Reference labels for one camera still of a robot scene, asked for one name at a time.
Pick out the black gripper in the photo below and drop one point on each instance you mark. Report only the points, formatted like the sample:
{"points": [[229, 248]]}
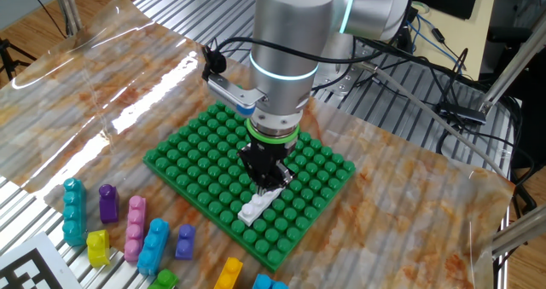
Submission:
{"points": [[266, 159]]}

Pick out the white four-stud block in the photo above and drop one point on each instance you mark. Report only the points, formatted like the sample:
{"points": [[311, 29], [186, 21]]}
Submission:
{"points": [[256, 208]]}

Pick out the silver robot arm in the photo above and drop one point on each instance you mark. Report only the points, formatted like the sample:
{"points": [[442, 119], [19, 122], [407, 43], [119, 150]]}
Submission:
{"points": [[294, 33]]}

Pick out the green studded baseplate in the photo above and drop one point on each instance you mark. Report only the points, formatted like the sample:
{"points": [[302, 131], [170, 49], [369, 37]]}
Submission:
{"points": [[200, 169]]}

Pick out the orange-yellow four-stud block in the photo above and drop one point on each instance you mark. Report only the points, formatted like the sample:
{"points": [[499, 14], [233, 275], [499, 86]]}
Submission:
{"points": [[229, 274]]}

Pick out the blue two-by-two block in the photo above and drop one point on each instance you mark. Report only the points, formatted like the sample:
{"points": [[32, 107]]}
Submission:
{"points": [[268, 282]]}

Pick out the indigo two-stud block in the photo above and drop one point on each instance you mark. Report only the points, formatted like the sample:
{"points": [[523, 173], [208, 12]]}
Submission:
{"points": [[185, 242]]}

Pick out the marble pattern plastic mat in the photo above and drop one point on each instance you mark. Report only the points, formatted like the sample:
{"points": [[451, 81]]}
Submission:
{"points": [[384, 216]]}

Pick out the blue three-stud block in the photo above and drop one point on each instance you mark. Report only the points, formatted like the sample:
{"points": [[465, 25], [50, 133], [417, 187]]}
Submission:
{"points": [[153, 246]]}

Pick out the silver robot mounting plate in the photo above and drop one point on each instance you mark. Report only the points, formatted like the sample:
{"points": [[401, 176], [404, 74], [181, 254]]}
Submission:
{"points": [[341, 67]]}

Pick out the pink four-stud block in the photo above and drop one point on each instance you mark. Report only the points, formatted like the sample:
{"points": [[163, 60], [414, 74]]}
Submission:
{"points": [[135, 229]]}

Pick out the green two-stud block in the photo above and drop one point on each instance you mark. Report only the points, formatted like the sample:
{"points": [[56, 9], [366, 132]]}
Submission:
{"points": [[164, 279]]}

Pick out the purple stepped block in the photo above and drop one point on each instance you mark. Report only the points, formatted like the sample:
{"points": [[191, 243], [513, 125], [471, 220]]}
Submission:
{"points": [[109, 206]]}

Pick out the lime yellow curved block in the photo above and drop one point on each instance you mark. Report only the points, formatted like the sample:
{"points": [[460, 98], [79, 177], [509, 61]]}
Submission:
{"points": [[98, 248]]}

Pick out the teal four-stud block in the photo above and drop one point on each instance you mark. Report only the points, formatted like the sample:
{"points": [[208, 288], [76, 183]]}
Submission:
{"points": [[74, 212]]}

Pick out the black adapter box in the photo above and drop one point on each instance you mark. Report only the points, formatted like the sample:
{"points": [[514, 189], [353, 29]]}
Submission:
{"points": [[462, 113]]}

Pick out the white fiducial tag board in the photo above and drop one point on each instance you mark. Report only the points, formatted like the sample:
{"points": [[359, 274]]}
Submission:
{"points": [[42, 246]]}

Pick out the beige desk board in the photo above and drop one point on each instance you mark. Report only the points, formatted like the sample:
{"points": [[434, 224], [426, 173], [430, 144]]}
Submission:
{"points": [[465, 37]]}

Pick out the black tripod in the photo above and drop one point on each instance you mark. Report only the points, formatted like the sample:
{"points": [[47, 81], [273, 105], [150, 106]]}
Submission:
{"points": [[6, 59]]}

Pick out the aluminium frame strut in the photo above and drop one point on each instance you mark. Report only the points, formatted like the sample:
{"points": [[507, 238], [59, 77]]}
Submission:
{"points": [[512, 65], [520, 233], [66, 7]]}

